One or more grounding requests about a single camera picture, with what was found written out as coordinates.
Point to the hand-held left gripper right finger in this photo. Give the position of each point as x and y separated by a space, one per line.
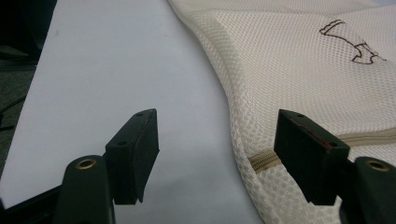
308 155

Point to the cream mesh laundry bag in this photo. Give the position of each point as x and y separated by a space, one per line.
280 62

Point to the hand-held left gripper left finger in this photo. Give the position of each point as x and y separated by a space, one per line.
134 155

